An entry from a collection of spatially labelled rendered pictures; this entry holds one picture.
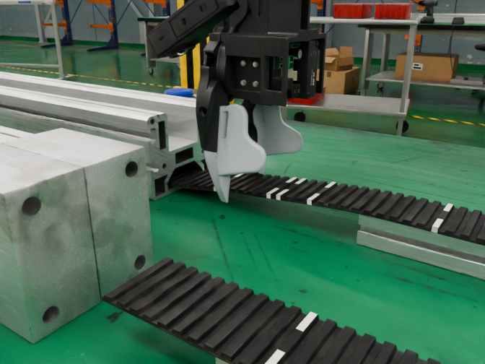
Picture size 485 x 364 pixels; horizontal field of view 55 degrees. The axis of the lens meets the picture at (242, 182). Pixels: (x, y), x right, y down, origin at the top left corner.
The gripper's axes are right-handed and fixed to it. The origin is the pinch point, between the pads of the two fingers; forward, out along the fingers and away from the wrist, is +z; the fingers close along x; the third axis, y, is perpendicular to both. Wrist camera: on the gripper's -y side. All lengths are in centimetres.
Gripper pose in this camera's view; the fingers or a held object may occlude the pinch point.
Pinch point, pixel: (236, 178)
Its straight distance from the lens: 45.7
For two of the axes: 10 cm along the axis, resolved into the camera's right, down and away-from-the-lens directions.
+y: 8.3, 2.0, -5.2
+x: 5.6, -3.0, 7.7
